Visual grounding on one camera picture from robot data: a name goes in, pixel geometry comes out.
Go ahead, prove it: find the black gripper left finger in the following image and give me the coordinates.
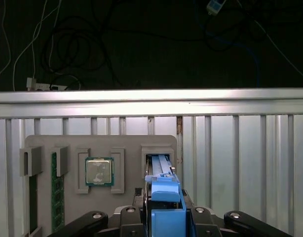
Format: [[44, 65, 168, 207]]
[[46, 187, 145, 237]]

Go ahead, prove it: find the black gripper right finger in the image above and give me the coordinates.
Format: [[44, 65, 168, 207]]
[[181, 189, 294, 237]]

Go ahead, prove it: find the hard disk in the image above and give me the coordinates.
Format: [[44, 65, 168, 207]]
[[143, 153, 195, 237]]

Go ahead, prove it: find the green RAM stick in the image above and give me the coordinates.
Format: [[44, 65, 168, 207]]
[[50, 152, 65, 234]]

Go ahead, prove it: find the silver CPU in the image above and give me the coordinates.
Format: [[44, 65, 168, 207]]
[[84, 157, 115, 186]]

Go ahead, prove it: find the grey parts rack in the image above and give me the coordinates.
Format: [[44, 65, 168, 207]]
[[19, 134, 183, 237]]

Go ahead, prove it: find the white power strip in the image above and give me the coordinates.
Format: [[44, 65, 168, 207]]
[[25, 78, 68, 91]]

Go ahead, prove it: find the blue floor cable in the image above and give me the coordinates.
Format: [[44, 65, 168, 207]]
[[210, 32, 263, 88]]

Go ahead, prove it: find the thin white cable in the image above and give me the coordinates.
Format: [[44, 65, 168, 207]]
[[12, 0, 63, 91]]

